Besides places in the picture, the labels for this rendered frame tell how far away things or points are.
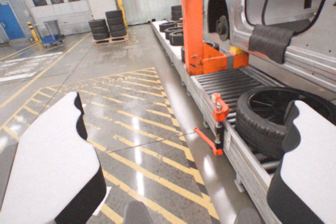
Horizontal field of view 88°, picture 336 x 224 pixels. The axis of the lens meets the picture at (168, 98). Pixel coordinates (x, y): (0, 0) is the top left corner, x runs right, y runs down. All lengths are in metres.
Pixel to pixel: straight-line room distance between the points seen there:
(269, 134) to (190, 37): 1.10
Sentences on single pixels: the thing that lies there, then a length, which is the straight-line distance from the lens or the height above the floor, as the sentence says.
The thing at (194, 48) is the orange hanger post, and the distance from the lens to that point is 1.84.
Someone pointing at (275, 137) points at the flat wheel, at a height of 0.46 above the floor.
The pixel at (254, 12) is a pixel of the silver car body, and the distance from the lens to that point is 2.11.
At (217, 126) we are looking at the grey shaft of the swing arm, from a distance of 1.45.
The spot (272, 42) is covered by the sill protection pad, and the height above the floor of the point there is 0.91.
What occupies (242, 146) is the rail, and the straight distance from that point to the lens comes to 1.29.
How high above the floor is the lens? 1.29
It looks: 30 degrees down
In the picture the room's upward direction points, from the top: 8 degrees counter-clockwise
